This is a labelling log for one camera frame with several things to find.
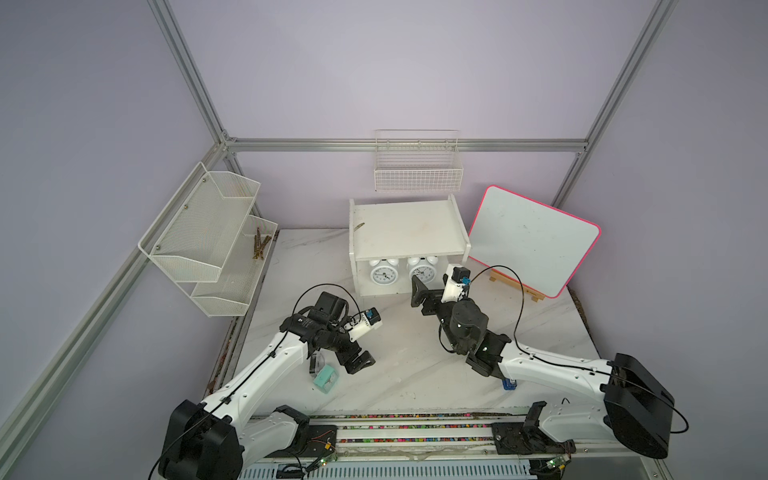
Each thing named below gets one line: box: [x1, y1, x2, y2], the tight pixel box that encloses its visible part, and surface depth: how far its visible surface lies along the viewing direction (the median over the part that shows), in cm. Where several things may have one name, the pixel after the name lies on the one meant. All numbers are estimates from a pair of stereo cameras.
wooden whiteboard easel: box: [489, 269, 546, 303], surface depth 100 cm
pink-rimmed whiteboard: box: [468, 185, 601, 299], surface depth 91 cm
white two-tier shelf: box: [349, 194, 471, 296], surface depth 80 cm
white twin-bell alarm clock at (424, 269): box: [407, 256, 438, 284], surface depth 82 cm
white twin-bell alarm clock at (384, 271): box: [369, 258, 399, 286], surface depth 82 cm
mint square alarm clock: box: [313, 365, 340, 394], surface depth 82 cm
